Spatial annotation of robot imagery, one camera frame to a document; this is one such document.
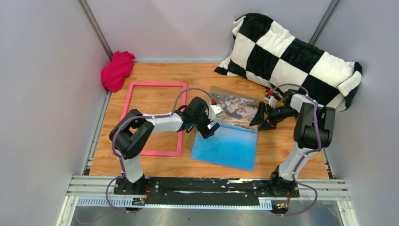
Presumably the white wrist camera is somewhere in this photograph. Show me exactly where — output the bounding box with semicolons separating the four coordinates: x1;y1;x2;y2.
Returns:
208;104;223;121
264;94;277;108

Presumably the magenta cloth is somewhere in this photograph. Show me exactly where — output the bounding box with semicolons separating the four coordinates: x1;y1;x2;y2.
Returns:
100;51;135;93

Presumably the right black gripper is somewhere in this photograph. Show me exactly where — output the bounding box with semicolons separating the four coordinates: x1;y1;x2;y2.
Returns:
250;102;298;131

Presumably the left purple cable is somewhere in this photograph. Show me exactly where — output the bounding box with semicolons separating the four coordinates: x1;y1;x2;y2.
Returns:
105;88;217;214

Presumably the black white checkered pillow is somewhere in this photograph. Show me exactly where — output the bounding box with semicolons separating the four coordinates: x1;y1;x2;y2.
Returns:
215;13;362;112

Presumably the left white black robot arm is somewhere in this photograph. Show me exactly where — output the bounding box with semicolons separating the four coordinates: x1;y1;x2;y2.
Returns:
109;97;223;194

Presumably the left aluminium corner post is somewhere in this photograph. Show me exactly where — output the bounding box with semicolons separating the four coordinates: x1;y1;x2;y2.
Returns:
77;0;113;61

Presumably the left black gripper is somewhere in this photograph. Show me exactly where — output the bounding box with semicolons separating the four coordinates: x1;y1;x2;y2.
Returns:
192;106;219;138

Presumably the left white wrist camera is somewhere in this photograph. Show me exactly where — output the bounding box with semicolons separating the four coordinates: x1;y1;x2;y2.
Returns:
208;104;223;121

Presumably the brown frame backing board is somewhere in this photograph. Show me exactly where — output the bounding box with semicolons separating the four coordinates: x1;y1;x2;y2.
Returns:
185;86;236;150

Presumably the aluminium corner post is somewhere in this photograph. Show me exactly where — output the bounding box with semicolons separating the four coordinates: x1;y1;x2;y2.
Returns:
77;0;113;61
308;0;342;45

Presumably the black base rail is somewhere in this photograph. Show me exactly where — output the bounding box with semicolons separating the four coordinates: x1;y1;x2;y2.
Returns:
113;177;299;207

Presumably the beach landscape photo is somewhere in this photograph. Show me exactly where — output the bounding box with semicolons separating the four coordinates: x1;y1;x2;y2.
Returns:
191;92;259;171

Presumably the pink picture frame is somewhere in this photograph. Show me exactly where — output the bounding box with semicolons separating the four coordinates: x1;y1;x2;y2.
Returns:
120;81;187;157

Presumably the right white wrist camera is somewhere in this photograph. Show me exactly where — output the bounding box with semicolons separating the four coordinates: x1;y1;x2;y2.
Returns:
264;94;277;108

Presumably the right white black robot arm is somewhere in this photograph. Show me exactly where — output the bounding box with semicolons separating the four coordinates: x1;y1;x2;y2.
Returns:
250;89;336;197

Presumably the purple cable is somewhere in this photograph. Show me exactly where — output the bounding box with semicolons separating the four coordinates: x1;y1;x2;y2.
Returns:
267;83;323;218
105;88;217;214

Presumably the right aluminium corner post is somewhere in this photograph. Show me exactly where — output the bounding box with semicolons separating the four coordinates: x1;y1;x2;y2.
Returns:
308;0;342;45

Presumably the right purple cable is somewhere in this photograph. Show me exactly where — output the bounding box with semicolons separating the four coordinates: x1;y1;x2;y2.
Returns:
267;83;323;218

